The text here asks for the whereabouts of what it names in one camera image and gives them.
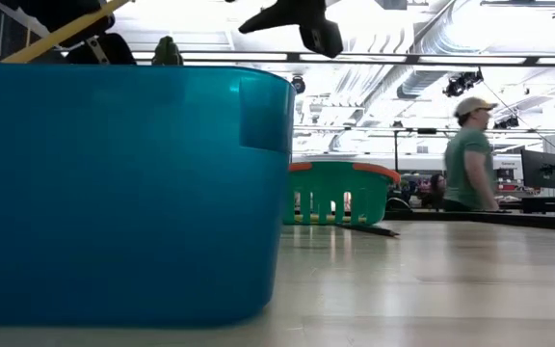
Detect overhead beam with lights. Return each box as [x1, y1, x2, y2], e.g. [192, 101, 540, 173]
[60, 49, 555, 67]

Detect black pencil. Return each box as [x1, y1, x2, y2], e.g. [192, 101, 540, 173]
[334, 223, 401, 238]

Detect person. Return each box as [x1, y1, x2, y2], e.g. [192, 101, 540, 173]
[443, 95, 501, 213]
[421, 173, 448, 210]

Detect green cactus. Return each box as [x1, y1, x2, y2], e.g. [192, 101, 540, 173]
[150, 36, 184, 67]

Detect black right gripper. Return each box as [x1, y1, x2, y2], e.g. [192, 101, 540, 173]
[237, 0, 344, 60]

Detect blue plastic bin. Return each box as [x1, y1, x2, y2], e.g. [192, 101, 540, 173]
[0, 62, 297, 330]

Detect green basket with red rim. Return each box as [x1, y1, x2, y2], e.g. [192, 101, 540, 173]
[281, 160, 402, 227]

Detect black ceiling spotlight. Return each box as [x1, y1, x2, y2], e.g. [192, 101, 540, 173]
[492, 115, 520, 130]
[442, 69, 485, 99]

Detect yellow pencil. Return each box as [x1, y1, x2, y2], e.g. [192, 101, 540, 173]
[1, 0, 133, 65]

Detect black background desk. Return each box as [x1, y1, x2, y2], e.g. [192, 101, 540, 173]
[520, 194, 555, 217]

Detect yellow hanging cable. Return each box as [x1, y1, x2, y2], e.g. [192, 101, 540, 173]
[23, 26, 34, 64]

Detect black computer monitor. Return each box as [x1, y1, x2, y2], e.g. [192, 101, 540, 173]
[520, 148, 555, 190]

